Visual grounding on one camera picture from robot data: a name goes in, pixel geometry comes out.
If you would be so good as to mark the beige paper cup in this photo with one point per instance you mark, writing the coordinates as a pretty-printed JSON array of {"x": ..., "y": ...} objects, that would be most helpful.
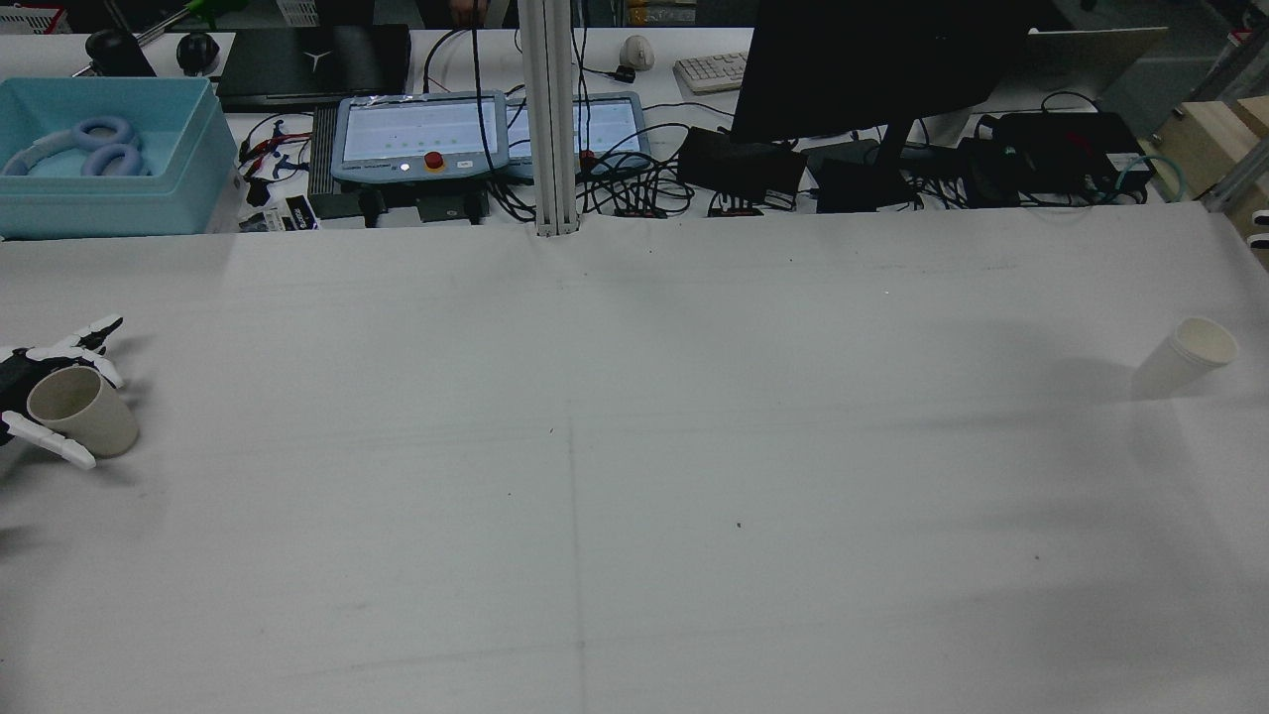
[{"x": 84, "y": 412}]

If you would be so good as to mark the lavender headphones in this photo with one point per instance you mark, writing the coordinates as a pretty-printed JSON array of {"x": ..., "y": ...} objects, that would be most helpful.
[{"x": 104, "y": 149}]

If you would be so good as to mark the black white printed cards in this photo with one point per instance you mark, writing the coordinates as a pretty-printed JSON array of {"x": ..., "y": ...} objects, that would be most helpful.
[{"x": 288, "y": 213}]

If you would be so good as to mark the white basket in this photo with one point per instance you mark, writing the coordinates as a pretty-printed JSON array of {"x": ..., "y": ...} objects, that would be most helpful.
[{"x": 297, "y": 10}]

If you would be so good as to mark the aluminium profile post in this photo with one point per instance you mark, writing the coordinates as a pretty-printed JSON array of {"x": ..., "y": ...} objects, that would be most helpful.
[{"x": 550, "y": 119}]

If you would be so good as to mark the black round device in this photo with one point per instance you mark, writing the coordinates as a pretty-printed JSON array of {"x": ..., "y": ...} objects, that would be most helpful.
[{"x": 117, "y": 52}]

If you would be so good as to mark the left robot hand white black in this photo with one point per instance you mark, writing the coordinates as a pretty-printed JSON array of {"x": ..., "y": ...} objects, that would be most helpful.
[{"x": 15, "y": 382}]

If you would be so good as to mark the white keyboard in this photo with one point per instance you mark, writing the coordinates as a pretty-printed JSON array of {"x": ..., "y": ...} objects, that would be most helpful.
[{"x": 712, "y": 71}]

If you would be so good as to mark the black ridged box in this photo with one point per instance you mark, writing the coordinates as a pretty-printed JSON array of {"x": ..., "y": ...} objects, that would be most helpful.
[{"x": 323, "y": 149}]

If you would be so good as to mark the black electronics box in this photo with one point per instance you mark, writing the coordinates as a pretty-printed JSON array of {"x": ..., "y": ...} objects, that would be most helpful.
[{"x": 1066, "y": 149}]

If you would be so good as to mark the green plastic object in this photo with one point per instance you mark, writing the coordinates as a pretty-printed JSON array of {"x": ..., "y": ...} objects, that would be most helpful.
[{"x": 220, "y": 10}]

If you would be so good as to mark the black monitor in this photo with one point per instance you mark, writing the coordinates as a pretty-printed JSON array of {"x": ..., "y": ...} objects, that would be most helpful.
[{"x": 872, "y": 64}]

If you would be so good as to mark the white paper cup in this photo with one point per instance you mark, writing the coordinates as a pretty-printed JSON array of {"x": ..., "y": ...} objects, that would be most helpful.
[{"x": 1185, "y": 357}]

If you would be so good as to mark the black computer mouse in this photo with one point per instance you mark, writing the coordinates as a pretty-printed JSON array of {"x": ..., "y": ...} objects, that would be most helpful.
[{"x": 197, "y": 52}]

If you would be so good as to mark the light blue plastic box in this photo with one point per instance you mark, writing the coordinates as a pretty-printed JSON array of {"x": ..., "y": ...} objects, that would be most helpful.
[{"x": 188, "y": 169}]

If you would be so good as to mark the black hub with orange ports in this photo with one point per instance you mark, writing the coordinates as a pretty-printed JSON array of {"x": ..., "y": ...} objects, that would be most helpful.
[
  {"x": 735, "y": 210},
  {"x": 640, "y": 211}
]

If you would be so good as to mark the black laptop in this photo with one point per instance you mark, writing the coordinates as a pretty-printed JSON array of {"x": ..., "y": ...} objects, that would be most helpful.
[{"x": 312, "y": 64}]

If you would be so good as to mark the white computer mouse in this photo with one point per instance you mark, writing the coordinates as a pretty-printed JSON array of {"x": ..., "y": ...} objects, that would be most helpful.
[{"x": 636, "y": 52}]

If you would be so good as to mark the wooden box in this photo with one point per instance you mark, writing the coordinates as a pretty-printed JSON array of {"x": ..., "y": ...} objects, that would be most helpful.
[{"x": 1224, "y": 139}]

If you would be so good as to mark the grey blue teach pendant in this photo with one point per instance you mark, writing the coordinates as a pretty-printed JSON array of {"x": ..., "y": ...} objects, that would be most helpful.
[
  {"x": 610, "y": 124},
  {"x": 416, "y": 134}
]

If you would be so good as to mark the white panel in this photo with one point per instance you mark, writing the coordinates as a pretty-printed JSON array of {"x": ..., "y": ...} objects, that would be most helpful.
[{"x": 1095, "y": 59}]

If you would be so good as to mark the black power brick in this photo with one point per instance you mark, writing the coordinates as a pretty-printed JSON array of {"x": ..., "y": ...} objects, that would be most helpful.
[
  {"x": 739, "y": 161},
  {"x": 863, "y": 186}
]

